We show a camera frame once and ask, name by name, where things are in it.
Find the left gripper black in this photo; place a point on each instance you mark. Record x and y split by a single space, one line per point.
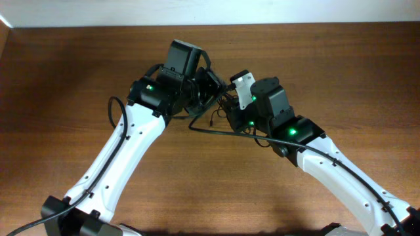
207 86

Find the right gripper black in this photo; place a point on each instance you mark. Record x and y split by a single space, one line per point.
238 121

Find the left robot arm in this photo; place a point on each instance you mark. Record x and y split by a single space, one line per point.
184 82

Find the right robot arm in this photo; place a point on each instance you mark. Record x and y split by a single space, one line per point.
264 106

